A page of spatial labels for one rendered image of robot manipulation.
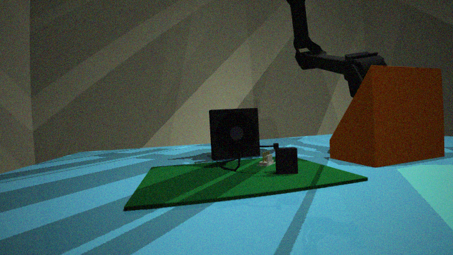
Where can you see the green circuit board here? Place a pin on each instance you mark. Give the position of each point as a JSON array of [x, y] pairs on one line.
[[182, 185]]

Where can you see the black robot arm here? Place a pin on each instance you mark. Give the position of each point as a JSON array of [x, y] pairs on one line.
[[353, 66]]

